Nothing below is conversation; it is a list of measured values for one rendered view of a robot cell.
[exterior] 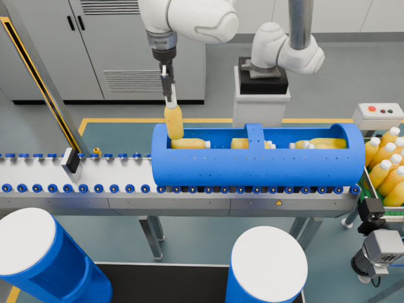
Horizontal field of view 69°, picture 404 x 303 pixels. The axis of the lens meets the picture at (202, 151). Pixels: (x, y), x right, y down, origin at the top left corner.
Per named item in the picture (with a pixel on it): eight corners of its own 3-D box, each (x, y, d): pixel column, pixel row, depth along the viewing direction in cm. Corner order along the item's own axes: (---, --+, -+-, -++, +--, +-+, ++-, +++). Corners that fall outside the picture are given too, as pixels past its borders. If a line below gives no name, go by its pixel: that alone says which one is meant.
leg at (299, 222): (286, 235, 223) (306, 191, 175) (294, 235, 223) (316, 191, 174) (287, 243, 219) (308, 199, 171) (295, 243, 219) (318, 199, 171)
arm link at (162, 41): (142, 33, 82) (146, 53, 87) (175, 33, 82) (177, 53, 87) (147, 18, 88) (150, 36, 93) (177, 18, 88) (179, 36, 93)
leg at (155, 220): (157, 234, 227) (142, 190, 178) (165, 234, 226) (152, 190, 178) (156, 241, 223) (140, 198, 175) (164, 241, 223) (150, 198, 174)
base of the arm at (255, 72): (238, 61, 183) (239, 53, 178) (273, 59, 184) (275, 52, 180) (243, 79, 171) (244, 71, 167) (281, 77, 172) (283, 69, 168)
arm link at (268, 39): (258, 50, 180) (264, 14, 164) (285, 60, 173) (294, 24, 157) (244, 62, 172) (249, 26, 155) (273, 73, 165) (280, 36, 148)
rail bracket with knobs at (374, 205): (353, 205, 138) (362, 193, 130) (370, 205, 137) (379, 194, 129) (361, 225, 131) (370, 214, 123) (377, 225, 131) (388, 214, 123)
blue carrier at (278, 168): (164, 149, 156) (156, 110, 133) (332, 149, 152) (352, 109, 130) (158, 197, 138) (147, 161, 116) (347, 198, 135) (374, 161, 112)
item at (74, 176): (78, 167, 153) (67, 148, 141) (86, 167, 153) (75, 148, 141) (72, 183, 147) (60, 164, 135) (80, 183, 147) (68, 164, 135)
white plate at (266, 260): (319, 250, 110) (318, 252, 111) (254, 213, 121) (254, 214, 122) (288, 319, 96) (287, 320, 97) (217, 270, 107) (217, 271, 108)
